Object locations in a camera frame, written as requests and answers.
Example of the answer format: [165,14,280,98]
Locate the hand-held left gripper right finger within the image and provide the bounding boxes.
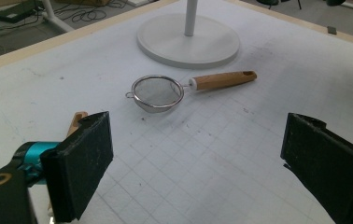
[280,112,353,224]

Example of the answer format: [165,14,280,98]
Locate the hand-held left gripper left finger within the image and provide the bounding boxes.
[39,111,114,223]

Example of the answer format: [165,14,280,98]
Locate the steel ladle with wooden handle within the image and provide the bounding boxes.
[47,111,89,224]

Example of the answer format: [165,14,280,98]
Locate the white metal stand leg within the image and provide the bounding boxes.
[40,0,75,34]

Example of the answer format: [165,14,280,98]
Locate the black flat box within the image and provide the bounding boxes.
[0,0,44,23]

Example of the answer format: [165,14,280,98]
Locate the white round stand base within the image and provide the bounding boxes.
[136,0,240,70]

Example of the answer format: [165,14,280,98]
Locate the mesh strainer with wooden handle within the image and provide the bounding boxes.
[125,70,258,114]

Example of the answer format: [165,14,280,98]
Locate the black tangled cables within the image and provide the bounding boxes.
[54,0,129,23]

